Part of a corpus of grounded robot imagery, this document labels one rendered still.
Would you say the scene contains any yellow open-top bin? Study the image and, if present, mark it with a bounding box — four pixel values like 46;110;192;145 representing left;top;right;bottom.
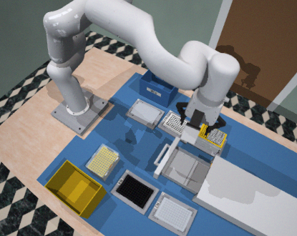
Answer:
44;160;107;219

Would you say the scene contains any blue bench mat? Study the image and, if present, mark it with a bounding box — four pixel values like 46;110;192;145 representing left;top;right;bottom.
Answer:
37;72;297;236

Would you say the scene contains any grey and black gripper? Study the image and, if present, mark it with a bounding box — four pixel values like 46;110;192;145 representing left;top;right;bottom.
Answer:
176;88;226;136

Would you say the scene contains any blue open-top bin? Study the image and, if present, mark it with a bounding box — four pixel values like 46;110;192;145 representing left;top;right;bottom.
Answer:
140;69;178;108

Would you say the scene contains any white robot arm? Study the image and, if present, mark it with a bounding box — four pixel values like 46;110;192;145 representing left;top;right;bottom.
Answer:
43;0;240;116

